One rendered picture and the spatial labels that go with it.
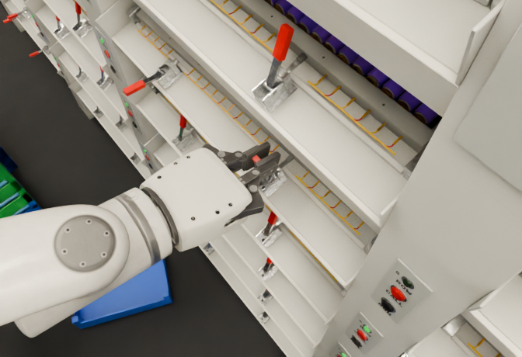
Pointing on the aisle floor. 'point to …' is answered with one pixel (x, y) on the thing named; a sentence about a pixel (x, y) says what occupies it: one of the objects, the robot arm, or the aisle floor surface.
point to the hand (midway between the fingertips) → (261, 161)
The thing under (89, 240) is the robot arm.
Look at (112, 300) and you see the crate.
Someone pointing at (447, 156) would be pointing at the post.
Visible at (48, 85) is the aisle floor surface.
